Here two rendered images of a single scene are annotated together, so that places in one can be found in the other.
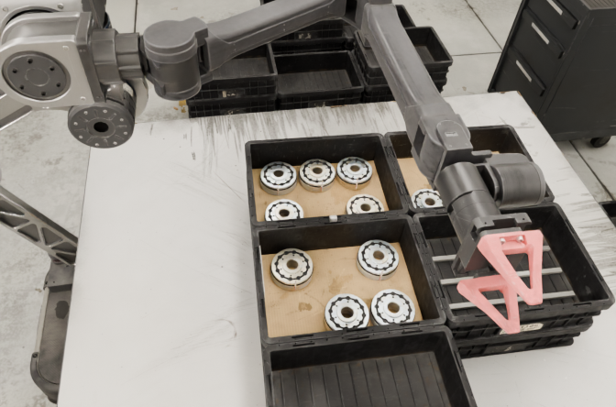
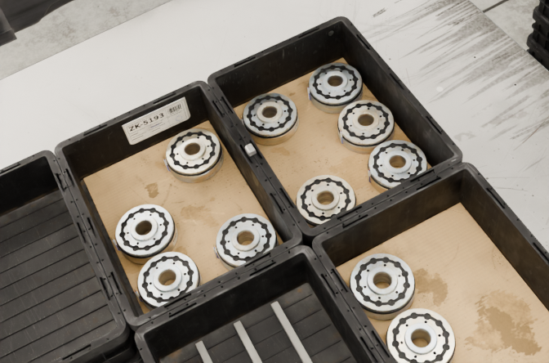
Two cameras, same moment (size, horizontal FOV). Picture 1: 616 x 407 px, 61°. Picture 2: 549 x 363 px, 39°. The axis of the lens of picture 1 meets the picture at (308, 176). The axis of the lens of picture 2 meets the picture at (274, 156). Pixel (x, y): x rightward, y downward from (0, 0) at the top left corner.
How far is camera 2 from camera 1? 1.12 m
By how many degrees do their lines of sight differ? 49
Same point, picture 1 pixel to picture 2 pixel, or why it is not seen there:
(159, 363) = (91, 115)
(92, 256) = (190, 4)
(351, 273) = (219, 223)
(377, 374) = (86, 293)
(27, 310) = not seen: hidden behind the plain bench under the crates
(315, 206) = (313, 148)
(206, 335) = not seen: hidden behind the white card
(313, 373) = (71, 228)
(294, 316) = (136, 185)
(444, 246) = (319, 331)
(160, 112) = not seen: outside the picture
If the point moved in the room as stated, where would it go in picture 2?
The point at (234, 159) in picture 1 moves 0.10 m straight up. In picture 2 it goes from (399, 53) to (399, 20)
